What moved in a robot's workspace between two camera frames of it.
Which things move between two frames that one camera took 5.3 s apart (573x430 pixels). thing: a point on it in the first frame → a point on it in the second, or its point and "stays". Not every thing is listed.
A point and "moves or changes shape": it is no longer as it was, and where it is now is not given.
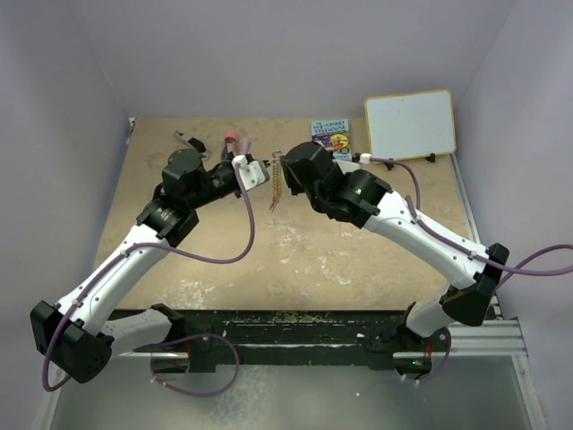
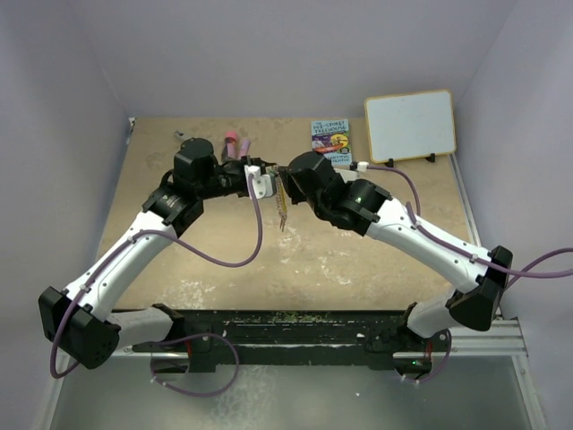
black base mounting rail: x=376 y=339 stays
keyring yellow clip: x=277 y=159 moves or changes shape
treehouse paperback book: x=335 y=135 stays
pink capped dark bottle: x=229 y=140 stays
